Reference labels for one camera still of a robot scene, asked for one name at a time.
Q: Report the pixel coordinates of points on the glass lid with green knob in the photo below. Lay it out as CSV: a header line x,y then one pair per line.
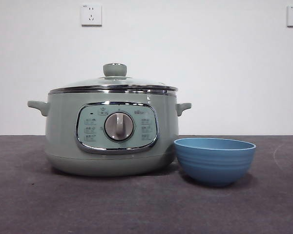
x,y
114,70

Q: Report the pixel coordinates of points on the pale green electric steamer pot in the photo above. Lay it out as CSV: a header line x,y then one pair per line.
x,y
63,136

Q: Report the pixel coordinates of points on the blue ribbed bowl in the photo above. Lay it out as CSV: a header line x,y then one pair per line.
x,y
213,163

